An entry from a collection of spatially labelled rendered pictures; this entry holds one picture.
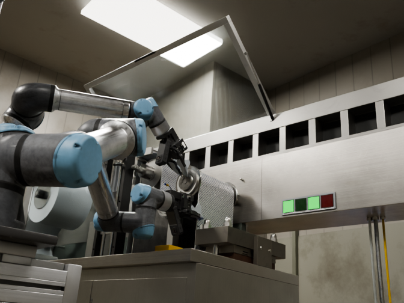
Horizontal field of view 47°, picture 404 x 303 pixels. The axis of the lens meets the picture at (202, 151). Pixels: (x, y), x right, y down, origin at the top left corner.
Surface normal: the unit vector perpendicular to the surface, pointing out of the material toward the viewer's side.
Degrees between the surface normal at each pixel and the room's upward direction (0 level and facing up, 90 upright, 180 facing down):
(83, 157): 93
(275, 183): 90
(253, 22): 180
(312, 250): 90
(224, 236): 90
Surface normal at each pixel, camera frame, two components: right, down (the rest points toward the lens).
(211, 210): 0.75, -0.19
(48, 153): -0.15, -0.25
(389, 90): -0.65, -0.32
